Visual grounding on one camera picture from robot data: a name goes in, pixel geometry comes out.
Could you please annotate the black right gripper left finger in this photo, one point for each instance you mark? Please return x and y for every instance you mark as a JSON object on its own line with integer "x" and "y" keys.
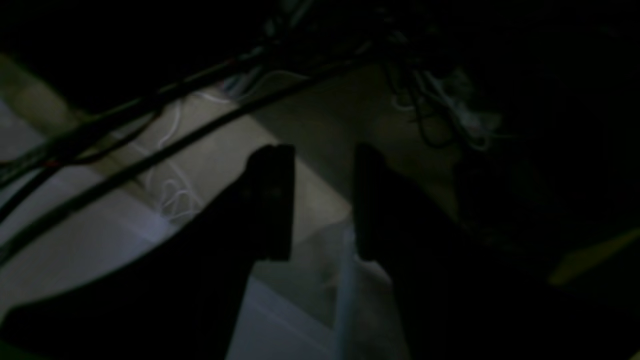
{"x": 181, "y": 299}

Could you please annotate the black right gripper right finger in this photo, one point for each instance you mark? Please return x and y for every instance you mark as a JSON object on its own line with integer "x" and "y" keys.
{"x": 457, "y": 299}

